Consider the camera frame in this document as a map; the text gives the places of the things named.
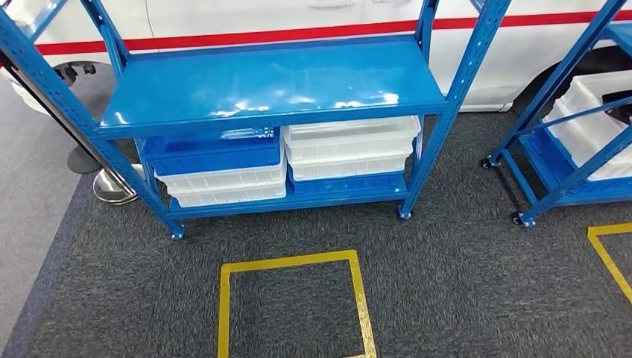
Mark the white plastic bin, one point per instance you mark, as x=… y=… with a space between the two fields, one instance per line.
x=582 y=128
x=345 y=146
x=222 y=185

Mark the blue metal shelf rack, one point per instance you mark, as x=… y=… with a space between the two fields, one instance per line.
x=558 y=183
x=271 y=84

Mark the white car with red stripe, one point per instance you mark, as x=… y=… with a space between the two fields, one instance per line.
x=296 y=17

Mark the yellow floor tape square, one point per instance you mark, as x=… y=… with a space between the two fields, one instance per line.
x=605 y=257

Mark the chrome round stand base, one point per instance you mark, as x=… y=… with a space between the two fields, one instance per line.
x=111 y=190

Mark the black stand with round base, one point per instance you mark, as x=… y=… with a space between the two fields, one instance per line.
x=81 y=160

